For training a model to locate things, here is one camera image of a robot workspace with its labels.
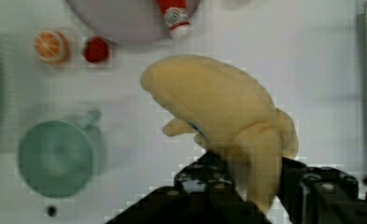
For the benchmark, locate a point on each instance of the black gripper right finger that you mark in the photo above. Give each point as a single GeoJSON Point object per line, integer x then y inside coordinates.
{"type": "Point", "coordinates": [324, 195]}

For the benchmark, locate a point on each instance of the green mug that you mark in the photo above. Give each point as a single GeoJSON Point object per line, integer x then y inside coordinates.
{"type": "Point", "coordinates": [58, 158]}

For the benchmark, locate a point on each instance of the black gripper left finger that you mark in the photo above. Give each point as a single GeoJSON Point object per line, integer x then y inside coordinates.
{"type": "Point", "coordinates": [203, 193]}

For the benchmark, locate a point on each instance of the grey round plate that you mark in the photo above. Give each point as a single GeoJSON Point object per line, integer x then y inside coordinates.
{"type": "Point", "coordinates": [122, 21]}

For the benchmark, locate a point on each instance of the plush orange slice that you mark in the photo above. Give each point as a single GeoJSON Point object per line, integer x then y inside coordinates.
{"type": "Point", "coordinates": [51, 46]}

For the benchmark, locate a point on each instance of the small red plush strawberry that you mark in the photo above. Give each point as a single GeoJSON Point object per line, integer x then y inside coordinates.
{"type": "Point", "coordinates": [96, 50]}

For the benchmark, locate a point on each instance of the yellow plush peeled banana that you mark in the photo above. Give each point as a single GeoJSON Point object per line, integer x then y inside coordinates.
{"type": "Point", "coordinates": [229, 113]}

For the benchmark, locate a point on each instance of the red plush ketchup bottle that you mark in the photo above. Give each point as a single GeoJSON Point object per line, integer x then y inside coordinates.
{"type": "Point", "coordinates": [176, 17]}

